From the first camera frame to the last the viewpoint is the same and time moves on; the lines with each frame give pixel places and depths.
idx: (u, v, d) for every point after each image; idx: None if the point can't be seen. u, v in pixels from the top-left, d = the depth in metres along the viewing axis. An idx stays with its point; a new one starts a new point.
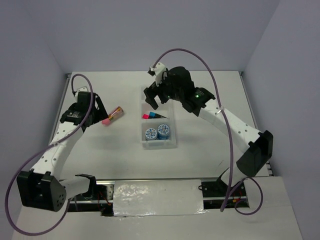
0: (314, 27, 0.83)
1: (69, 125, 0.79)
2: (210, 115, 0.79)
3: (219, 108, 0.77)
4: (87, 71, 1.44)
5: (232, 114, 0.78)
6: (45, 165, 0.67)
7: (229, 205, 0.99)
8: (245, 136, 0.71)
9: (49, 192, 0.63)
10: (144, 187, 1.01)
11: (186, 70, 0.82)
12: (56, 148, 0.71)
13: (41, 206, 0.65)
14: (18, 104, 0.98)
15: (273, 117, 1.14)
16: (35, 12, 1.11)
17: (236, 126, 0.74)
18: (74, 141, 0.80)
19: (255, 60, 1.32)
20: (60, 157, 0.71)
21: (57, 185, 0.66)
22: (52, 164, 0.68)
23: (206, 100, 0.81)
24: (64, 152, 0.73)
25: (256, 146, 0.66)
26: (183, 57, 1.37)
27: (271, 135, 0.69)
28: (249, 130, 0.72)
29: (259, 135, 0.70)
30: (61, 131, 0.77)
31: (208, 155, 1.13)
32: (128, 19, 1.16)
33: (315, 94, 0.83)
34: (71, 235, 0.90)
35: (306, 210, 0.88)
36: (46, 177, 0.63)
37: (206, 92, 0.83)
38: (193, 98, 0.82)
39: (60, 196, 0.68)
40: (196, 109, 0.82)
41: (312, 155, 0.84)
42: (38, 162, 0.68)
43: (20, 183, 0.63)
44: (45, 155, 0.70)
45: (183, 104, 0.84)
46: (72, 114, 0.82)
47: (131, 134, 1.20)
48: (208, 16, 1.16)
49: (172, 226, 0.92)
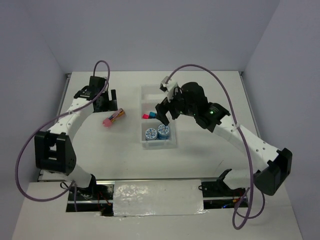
0: (313, 28, 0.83)
1: (82, 100, 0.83)
2: (225, 131, 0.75)
3: (235, 125, 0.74)
4: (87, 71, 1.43)
5: (248, 131, 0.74)
6: (60, 128, 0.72)
7: (229, 205, 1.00)
8: (263, 155, 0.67)
9: (63, 152, 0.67)
10: (144, 187, 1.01)
11: (200, 86, 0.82)
12: (70, 116, 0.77)
13: (54, 168, 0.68)
14: (18, 104, 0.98)
15: (273, 117, 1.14)
16: (35, 11, 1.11)
17: (254, 143, 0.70)
18: (86, 114, 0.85)
19: (255, 60, 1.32)
20: (73, 125, 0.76)
21: (69, 149, 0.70)
22: (67, 127, 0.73)
23: (221, 116, 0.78)
24: (76, 121, 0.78)
25: (275, 166, 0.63)
26: (183, 57, 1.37)
27: (290, 153, 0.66)
28: (267, 148, 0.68)
29: (278, 153, 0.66)
30: (75, 104, 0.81)
31: (209, 155, 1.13)
32: (128, 19, 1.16)
33: (315, 94, 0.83)
34: (71, 235, 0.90)
35: (306, 210, 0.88)
36: (61, 138, 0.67)
37: (221, 107, 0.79)
38: (207, 115, 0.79)
39: (71, 159, 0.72)
40: (211, 125, 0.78)
41: (312, 155, 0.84)
42: (53, 125, 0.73)
43: (37, 141, 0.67)
44: (61, 121, 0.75)
45: (197, 121, 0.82)
46: (85, 93, 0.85)
47: (131, 134, 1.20)
48: (208, 15, 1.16)
49: (172, 226, 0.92)
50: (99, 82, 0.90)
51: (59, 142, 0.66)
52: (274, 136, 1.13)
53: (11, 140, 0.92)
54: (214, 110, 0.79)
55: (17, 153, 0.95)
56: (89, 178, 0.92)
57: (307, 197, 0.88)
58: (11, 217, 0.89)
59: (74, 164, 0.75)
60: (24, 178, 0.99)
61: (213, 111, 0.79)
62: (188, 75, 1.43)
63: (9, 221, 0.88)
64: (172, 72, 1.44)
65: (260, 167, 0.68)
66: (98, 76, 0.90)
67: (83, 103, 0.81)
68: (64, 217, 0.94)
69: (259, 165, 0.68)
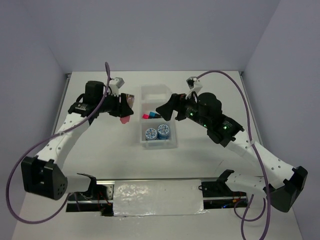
0: (314, 27, 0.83)
1: (76, 116, 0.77)
2: (239, 148, 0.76)
3: (249, 142, 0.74)
4: (87, 71, 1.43)
5: (262, 148, 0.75)
6: (48, 154, 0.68)
7: (229, 205, 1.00)
8: (279, 173, 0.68)
9: (50, 182, 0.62)
10: (144, 187, 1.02)
11: (218, 101, 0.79)
12: (61, 138, 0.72)
13: (42, 194, 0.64)
14: (18, 103, 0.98)
15: (273, 117, 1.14)
16: (35, 11, 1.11)
17: (268, 161, 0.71)
18: (80, 132, 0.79)
19: (255, 60, 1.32)
20: (65, 148, 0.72)
21: (59, 175, 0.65)
22: (56, 152, 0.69)
23: (234, 132, 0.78)
24: (68, 143, 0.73)
25: (292, 185, 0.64)
26: (183, 57, 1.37)
27: (306, 171, 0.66)
28: (282, 166, 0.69)
29: (293, 172, 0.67)
30: (68, 121, 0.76)
31: (209, 155, 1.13)
32: (128, 20, 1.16)
33: (315, 94, 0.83)
34: (71, 235, 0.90)
35: (307, 211, 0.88)
36: (49, 165, 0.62)
37: (234, 123, 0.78)
38: (221, 129, 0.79)
39: (61, 184, 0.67)
40: (223, 141, 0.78)
41: (312, 156, 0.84)
42: (43, 149, 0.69)
43: (24, 167, 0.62)
44: (51, 143, 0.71)
45: (210, 135, 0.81)
46: (81, 106, 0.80)
47: (131, 135, 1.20)
48: (208, 15, 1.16)
49: (172, 226, 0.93)
50: (94, 92, 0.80)
51: (48, 168, 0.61)
52: (274, 136, 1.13)
53: (10, 141, 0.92)
54: (228, 125, 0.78)
55: (16, 154, 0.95)
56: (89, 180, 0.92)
57: (306, 197, 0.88)
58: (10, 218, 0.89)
59: (65, 189, 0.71)
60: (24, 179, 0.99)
61: (226, 125, 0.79)
62: (187, 75, 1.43)
63: (10, 221, 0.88)
64: (172, 72, 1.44)
65: (275, 184, 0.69)
66: (94, 84, 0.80)
67: (77, 120, 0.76)
68: (64, 218, 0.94)
69: (275, 183, 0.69)
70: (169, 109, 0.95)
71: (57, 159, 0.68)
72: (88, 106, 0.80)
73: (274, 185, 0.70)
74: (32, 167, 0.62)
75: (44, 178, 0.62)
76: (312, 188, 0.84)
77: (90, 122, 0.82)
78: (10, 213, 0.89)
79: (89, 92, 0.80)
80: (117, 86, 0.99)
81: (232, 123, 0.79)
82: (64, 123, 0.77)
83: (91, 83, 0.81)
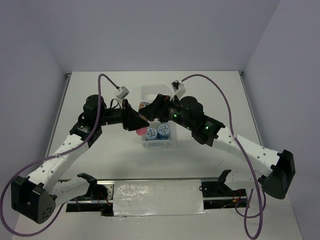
0: (314, 27, 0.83)
1: (76, 139, 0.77)
2: (224, 144, 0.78)
3: (232, 136, 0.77)
4: (87, 70, 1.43)
5: (244, 139, 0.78)
6: (40, 176, 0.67)
7: (229, 205, 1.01)
8: (265, 160, 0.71)
9: (37, 206, 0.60)
10: (144, 187, 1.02)
11: (199, 104, 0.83)
12: (56, 160, 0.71)
13: (27, 215, 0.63)
14: (17, 103, 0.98)
15: (272, 117, 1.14)
16: (35, 11, 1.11)
17: (253, 150, 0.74)
18: (78, 154, 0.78)
19: (255, 60, 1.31)
20: (59, 171, 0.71)
21: (47, 200, 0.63)
22: (48, 175, 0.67)
23: (217, 130, 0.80)
24: (63, 166, 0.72)
25: (279, 169, 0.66)
26: (183, 57, 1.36)
27: (291, 153, 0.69)
28: (267, 153, 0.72)
29: (279, 156, 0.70)
30: (66, 143, 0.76)
31: (208, 155, 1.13)
32: (128, 20, 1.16)
33: (315, 94, 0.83)
34: (71, 235, 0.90)
35: (307, 211, 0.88)
36: (39, 189, 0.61)
37: (216, 122, 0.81)
38: (204, 130, 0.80)
39: (48, 208, 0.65)
40: (209, 140, 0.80)
41: (312, 156, 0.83)
42: (36, 171, 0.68)
43: (13, 186, 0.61)
44: (45, 165, 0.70)
45: (194, 137, 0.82)
46: (83, 128, 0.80)
47: (131, 135, 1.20)
48: (208, 15, 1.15)
49: (172, 227, 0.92)
50: (93, 113, 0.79)
51: (38, 191, 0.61)
52: (274, 136, 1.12)
53: (10, 141, 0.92)
54: (209, 125, 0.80)
55: (16, 154, 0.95)
56: (87, 181, 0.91)
57: (306, 197, 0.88)
58: (10, 218, 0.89)
59: (52, 212, 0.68)
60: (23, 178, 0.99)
61: (208, 126, 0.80)
62: (188, 75, 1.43)
63: (9, 221, 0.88)
64: (172, 72, 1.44)
65: (265, 172, 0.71)
66: (92, 107, 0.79)
67: (75, 143, 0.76)
68: (64, 218, 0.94)
69: (265, 171, 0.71)
70: (153, 109, 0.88)
71: (47, 183, 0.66)
72: (90, 126, 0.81)
73: (265, 174, 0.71)
74: (21, 187, 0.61)
75: (32, 201, 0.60)
76: (312, 189, 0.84)
77: (89, 145, 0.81)
78: (9, 213, 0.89)
79: (88, 114, 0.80)
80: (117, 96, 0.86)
81: (213, 121, 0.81)
82: (63, 144, 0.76)
83: (89, 104, 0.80)
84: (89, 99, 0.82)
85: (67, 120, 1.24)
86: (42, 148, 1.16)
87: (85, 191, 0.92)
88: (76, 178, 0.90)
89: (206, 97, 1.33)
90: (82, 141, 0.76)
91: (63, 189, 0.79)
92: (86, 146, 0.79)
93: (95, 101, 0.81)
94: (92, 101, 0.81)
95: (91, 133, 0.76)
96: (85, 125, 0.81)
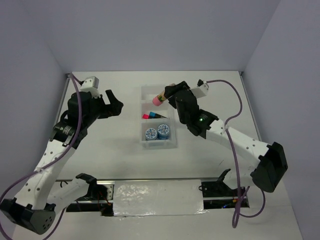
0: (314, 28, 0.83)
1: (58, 146, 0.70)
2: (216, 135, 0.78)
3: (223, 128, 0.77)
4: (87, 70, 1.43)
5: (237, 131, 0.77)
6: (27, 196, 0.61)
7: (229, 205, 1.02)
8: (254, 151, 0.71)
9: (31, 226, 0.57)
10: (144, 187, 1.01)
11: (194, 97, 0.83)
12: (40, 175, 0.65)
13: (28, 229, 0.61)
14: (17, 103, 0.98)
15: (273, 117, 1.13)
16: (35, 11, 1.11)
17: (243, 141, 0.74)
18: (64, 162, 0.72)
19: (255, 60, 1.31)
20: (45, 186, 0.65)
21: (42, 214, 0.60)
22: (34, 195, 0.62)
23: (210, 122, 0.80)
24: (49, 180, 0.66)
25: (268, 161, 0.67)
26: (183, 58, 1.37)
27: (281, 146, 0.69)
28: (257, 144, 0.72)
29: (269, 148, 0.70)
30: (48, 152, 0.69)
31: (209, 155, 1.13)
32: (127, 20, 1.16)
33: (315, 95, 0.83)
34: (71, 235, 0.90)
35: (307, 210, 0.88)
36: (28, 210, 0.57)
37: (212, 116, 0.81)
38: (197, 122, 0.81)
39: (47, 219, 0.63)
40: (202, 133, 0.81)
41: (313, 155, 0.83)
42: (21, 191, 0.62)
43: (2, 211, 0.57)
44: (29, 183, 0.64)
45: (189, 129, 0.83)
46: (63, 129, 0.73)
47: (131, 135, 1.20)
48: (208, 16, 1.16)
49: (171, 226, 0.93)
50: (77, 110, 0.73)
51: (27, 213, 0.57)
52: (274, 136, 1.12)
53: (10, 141, 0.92)
54: (204, 117, 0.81)
55: (16, 154, 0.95)
56: (87, 182, 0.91)
57: (306, 197, 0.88)
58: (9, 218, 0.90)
59: (53, 219, 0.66)
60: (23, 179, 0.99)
61: (202, 118, 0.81)
62: (188, 75, 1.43)
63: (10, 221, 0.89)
64: (172, 71, 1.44)
65: (254, 163, 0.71)
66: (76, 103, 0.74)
67: (58, 151, 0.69)
68: (64, 218, 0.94)
69: (254, 162, 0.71)
70: (172, 89, 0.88)
71: (36, 203, 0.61)
72: (72, 127, 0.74)
73: (254, 164, 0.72)
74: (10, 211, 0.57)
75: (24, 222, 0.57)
76: (312, 188, 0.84)
77: (75, 148, 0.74)
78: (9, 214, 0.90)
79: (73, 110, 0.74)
80: (93, 87, 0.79)
81: (209, 115, 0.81)
82: (44, 155, 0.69)
83: (73, 100, 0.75)
84: (73, 97, 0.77)
85: None
86: (43, 148, 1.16)
87: (86, 192, 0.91)
88: (75, 180, 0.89)
89: (206, 97, 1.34)
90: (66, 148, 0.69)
91: (62, 196, 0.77)
92: (71, 151, 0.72)
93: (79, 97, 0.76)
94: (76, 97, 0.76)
95: (75, 135, 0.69)
96: (67, 125, 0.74)
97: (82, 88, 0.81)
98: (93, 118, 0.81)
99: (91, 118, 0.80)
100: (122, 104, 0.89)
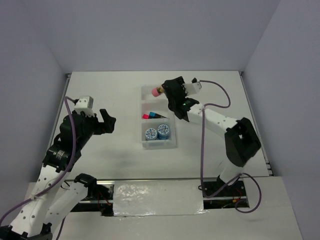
0: (314, 28, 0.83)
1: (52, 171, 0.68)
2: (195, 116, 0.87)
3: (201, 109, 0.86)
4: (87, 70, 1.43)
5: (213, 111, 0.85)
6: (22, 224, 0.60)
7: (229, 205, 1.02)
8: (223, 125, 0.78)
9: None
10: (144, 187, 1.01)
11: (180, 85, 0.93)
12: (35, 203, 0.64)
13: None
14: (18, 104, 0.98)
15: (273, 117, 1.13)
16: (35, 11, 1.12)
17: (216, 118, 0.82)
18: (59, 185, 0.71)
19: (255, 60, 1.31)
20: (41, 213, 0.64)
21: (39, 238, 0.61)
22: (30, 222, 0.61)
23: (191, 106, 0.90)
24: (44, 206, 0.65)
25: (233, 131, 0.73)
26: (183, 58, 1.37)
27: (249, 120, 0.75)
28: (228, 120, 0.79)
29: (237, 122, 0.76)
30: (42, 179, 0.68)
31: (208, 155, 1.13)
32: (127, 20, 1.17)
33: (315, 94, 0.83)
34: (71, 235, 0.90)
35: (307, 210, 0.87)
36: (23, 238, 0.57)
37: (194, 101, 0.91)
38: (181, 106, 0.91)
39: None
40: (186, 116, 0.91)
41: (313, 155, 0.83)
42: (17, 219, 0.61)
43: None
44: (25, 210, 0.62)
45: (175, 112, 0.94)
46: (56, 152, 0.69)
47: (131, 135, 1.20)
48: (208, 16, 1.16)
49: (171, 226, 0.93)
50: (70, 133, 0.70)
51: None
52: (274, 136, 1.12)
53: (10, 141, 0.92)
54: (187, 102, 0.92)
55: (16, 154, 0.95)
56: (85, 185, 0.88)
57: (306, 197, 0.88)
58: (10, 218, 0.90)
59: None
60: (24, 179, 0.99)
61: (186, 103, 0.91)
62: (188, 75, 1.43)
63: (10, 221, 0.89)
64: (172, 72, 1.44)
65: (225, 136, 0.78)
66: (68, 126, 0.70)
67: (53, 177, 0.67)
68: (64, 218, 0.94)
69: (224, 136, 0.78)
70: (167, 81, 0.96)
71: (32, 230, 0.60)
72: (66, 149, 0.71)
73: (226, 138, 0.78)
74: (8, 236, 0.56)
75: None
76: (312, 188, 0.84)
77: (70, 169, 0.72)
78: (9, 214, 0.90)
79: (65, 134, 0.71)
80: (88, 108, 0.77)
81: (191, 100, 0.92)
82: (38, 181, 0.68)
83: (65, 124, 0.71)
84: (65, 119, 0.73)
85: None
86: (43, 148, 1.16)
87: (86, 194, 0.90)
88: (73, 186, 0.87)
89: (206, 97, 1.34)
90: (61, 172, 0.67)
91: (59, 210, 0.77)
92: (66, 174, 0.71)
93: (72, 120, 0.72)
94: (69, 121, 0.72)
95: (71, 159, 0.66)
96: (60, 149, 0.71)
97: (75, 107, 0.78)
98: (87, 136, 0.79)
99: (85, 138, 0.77)
100: (114, 118, 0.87)
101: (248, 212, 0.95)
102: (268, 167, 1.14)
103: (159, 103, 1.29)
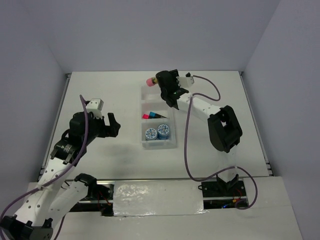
0: (313, 28, 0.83)
1: (59, 163, 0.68)
2: (184, 103, 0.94)
3: (189, 97, 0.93)
4: (87, 70, 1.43)
5: (200, 99, 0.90)
6: (27, 214, 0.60)
7: (229, 205, 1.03)
8: (207, 112, 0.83)
9: None
10: (144, 187, 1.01)
11: (171, 75, 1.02)
12: (41, 193, 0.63)
13: None
14: (18, 103, 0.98)
15: (273, 117, 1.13)
16: (35, 12, 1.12)
17: (202, 105, 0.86)
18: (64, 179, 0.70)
19: (255, 60, 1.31)
20: (46, 205, 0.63)
21: (42, 231, 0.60)
22: (34, 212, 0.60)
23: (181, 94, 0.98)
24: (49, 197, 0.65)
25: (215, 117, 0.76)
26: (183, 58, 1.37)
27: (231, 108, 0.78)
28: (212, 107, 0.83)
29: (220, 110, 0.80)
30: (49, 170, 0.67)
31: (208, 155, 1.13)
32: (127, 20, 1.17)
33: (315, 95, 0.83)
34: (71, 235, 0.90)
35: (307, 210, 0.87)
36: (27, 227, 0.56)
37: (184, 90, 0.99)
38: (172, 95, 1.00)
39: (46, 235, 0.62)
40: (175, 104, 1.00)
41: (313, 155, 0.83)
42: (22, 209, 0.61)
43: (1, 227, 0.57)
44: (30, 200, 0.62)
45: (166, 100, 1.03)
46: (64, 147, 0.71)
47: (131, 134, 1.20)
48: (208, 16, 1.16)
49: (171, 227, 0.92)
50: (80, 129, 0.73)
51: (27, 231, 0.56)
52: (274, 136, 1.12)
53: (10, 140, 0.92)
54: (177, 91, 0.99)
55: (16, 154, 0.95)
56: (85, 185, 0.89)
57: (306, 197, 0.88)
58: None
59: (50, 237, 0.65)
60: (24, 179, 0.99)
61: (176, 92, 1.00)
62: None
63: None
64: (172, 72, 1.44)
65: None
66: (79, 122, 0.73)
67: (59, 168, 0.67)
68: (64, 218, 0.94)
69: None
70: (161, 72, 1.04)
71: (36, 220, 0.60)
72: (73, 145, 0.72)
73: None
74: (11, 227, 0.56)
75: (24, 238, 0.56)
76: (312, 188, 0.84)
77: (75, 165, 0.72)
78: None
79: (75, 130, 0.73)
80: (98, 109, 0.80)
81: (181, 89, 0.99)
82: (44, 172, 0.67)
83: (75, 120, 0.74)
84: (75, 116, 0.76)
85: (67, 120, 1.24)
86: (43, 148, 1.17)
87: (85, 194, 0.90)
88: (73, 185, 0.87)
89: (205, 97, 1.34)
90: (69, 165, 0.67)
91: (59, 207, 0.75)
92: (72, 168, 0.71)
93: (83, 116, 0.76)
94: (80, 117, 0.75)
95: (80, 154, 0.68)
96: (68, 144, 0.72)
97: (87, 108, 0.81)
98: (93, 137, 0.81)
99: (91, 138, 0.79)
100: (119, 125, 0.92)
101: (243, 209, 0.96)
102: (268, 167, 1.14)
103: (159, 103, 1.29)
